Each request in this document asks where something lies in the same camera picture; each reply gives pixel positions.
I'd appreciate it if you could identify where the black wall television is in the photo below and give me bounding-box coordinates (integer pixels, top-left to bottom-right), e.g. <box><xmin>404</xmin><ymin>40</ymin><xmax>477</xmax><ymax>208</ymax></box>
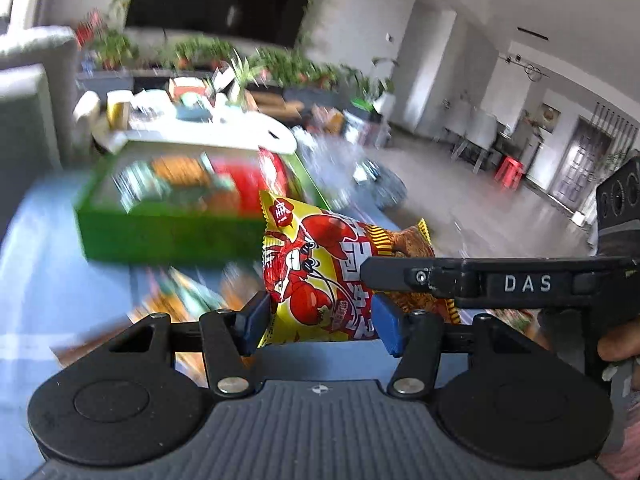
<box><xmin>124</xmin><ymin>0</ymin><xmax>321</xmax><ymax>47</ymax></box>

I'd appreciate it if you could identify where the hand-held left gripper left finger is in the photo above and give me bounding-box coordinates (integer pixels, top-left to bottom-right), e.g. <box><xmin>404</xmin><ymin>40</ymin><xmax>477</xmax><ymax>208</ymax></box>
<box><xmin>107</xmin><ymin>290</ymin><xmax>272</xmax><ymax>397</ymax></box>

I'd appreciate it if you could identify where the person's right hand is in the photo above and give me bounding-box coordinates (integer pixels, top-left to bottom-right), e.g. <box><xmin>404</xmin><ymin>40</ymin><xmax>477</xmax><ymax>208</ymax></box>
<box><xmin>598</xmin><ymin>317</ymin><xmax>640</xmax><ymax>363</ymax></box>

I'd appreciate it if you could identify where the glass mug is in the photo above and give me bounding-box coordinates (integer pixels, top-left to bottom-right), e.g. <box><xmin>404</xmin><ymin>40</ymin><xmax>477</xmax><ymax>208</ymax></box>
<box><xmin>300</xmin><ymin>135</ymin><xmax>362</xmax><ymax>212</ymax></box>

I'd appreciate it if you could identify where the spider plant in green vase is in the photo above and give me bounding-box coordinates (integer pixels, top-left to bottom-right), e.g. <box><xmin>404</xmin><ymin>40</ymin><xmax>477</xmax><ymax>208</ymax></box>
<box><xmin>227</xmin><ymin>52</ymin><xmax>267</xmax><ymax>107</ymax></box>

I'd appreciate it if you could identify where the green cardboard box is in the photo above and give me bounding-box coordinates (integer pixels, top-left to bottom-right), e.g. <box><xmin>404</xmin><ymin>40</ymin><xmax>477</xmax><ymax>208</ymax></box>
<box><xmin>74</xmin><ymin>147</ymin><xmax>332</xmax><ymax>264</ymax></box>

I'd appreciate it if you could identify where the tall plant in white pot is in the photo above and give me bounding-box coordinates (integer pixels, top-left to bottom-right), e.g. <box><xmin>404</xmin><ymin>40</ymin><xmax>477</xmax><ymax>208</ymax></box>
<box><xmin>350</xmin><ymin>57</ymin><xmax>402</xmax><ymax>117</ymax></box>

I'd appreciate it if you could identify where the green snack bag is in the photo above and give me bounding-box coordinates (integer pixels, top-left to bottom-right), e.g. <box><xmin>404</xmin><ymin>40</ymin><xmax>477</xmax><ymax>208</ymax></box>
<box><xmin>112</xmin><ymin>155</ymin><xmax>221</xmax><ymax>207</ymax></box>

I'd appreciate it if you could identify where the yellow can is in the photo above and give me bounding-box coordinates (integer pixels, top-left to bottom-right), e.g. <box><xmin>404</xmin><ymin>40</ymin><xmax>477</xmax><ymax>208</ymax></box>
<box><xmin>106</xmin><ymin>91</ymin><xmax>134</xmax><ymax>129</ymax></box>

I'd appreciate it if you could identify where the red plastic stool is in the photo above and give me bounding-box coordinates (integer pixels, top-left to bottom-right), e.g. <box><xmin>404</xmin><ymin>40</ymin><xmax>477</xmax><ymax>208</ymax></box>
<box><xmin>495</xmin><ymin>156</ymin><xmax>526</xmax><ymax>191</ymax></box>

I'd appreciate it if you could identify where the white round table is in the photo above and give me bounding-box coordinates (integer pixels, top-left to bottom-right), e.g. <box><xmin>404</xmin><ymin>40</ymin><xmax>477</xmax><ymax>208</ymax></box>
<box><xmin>92</xmin><ymin>110</ymin><xmax>299</xmax><ymax>157</ymax></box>

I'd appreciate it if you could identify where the grey armchair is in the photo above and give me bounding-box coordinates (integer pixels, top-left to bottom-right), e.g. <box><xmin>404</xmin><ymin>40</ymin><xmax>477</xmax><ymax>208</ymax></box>
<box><xmin>0</xmin><ymin>25</ymin><xmax>82</xmax><ymax>202</ymax></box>

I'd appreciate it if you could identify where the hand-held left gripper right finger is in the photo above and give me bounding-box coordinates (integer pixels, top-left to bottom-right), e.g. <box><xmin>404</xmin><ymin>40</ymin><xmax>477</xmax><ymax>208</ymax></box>
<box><xmin>372</xmin><ymin>293</ymin><xmax>556</xmax><ymax>397</ymax></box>

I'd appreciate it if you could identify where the red flower plant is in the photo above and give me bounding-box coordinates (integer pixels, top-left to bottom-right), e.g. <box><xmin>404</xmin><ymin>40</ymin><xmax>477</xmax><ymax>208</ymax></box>
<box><xmin>75</xmin><ymin>10</ymin><xmax>108</xmax><ymax>51</ymax></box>

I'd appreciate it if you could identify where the red chip bag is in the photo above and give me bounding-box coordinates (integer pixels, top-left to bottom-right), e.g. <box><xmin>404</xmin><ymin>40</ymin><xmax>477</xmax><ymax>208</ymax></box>
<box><xmin>210</xmin><ymin>150</ymin><xmax>292</xmax><ymax>217</ymax></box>

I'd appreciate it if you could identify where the clear storage bin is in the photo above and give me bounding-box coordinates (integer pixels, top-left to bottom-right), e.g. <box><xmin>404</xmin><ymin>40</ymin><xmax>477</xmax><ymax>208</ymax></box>
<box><xmin>345</xmin><ymin>110</ymin><xmax>392</xmax><ymax>149</ymax></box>

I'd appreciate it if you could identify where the row of potted plants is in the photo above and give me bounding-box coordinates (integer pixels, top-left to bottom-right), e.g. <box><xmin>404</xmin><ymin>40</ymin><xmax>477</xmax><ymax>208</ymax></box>
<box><xmin>260</xmin><ymin>50</ymin><xmax>352</xmax><ymax>92</ymax></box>

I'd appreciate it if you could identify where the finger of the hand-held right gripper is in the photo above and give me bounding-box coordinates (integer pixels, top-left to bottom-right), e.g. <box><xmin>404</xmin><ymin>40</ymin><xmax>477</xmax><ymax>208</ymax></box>
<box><xmin>360</xmin><ymin>256</ymin><xmax>581</xmax><ymax>311</ymax></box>

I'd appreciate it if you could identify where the dark television cabinet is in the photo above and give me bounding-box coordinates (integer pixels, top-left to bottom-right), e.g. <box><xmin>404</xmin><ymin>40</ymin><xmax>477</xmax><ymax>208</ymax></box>
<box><xmin>75</xmin><ymin>67</ymin><xmax>312</xmax><ymax>112</ymax></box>

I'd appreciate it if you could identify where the potted green plant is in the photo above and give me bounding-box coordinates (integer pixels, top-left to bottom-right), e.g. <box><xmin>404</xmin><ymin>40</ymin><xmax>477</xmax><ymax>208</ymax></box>
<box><xmin>95</xmin><ymin>30</ymin><xmax>141</xmax><ymax>69</ymax></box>
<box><xmin>170</xmin><ymin>37</ymin><xmax>237</xmax><ymax>69</ymax></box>

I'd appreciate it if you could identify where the dark entrance door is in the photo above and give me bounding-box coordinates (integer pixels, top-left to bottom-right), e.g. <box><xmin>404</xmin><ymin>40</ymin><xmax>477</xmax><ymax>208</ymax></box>
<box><xmin>547</xmin><ymin>115</ymin><xmax>627</xmax><ymax>212</ymax></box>

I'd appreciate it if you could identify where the white dining chair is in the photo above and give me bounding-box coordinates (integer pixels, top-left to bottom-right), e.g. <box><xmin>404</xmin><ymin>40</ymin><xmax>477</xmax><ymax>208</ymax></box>
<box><xmin>444</xmin><ymin>102</ymin><xmax>502</xmax><ymax>167</ymax></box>

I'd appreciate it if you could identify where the red and yellow crayfish snack bag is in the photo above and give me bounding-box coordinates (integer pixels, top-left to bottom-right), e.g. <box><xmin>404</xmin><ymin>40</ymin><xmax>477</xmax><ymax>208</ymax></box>
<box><xmin>257</xmin><ymin>190</ymin><xmax>463</xmax><ymax>348</ymax></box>

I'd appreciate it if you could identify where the dark round table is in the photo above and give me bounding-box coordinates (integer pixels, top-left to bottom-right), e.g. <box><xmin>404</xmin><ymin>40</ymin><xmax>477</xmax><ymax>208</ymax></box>
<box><xmin>350</xmin><ymin>160</ymin><xmax>409</xmax><ymax>212</ymax></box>

